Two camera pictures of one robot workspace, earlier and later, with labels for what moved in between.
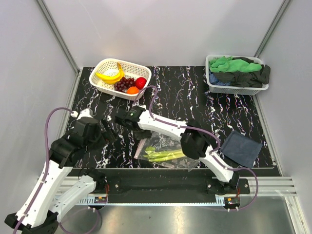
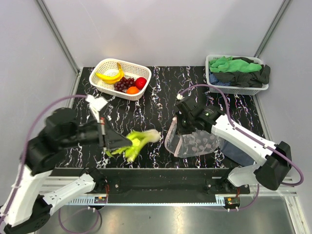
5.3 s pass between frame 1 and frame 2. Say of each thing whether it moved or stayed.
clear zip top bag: moved
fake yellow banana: stayed
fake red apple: stayed
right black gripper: moved
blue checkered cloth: stayed
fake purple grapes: stayed
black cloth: stayed
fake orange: stayed
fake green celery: moved
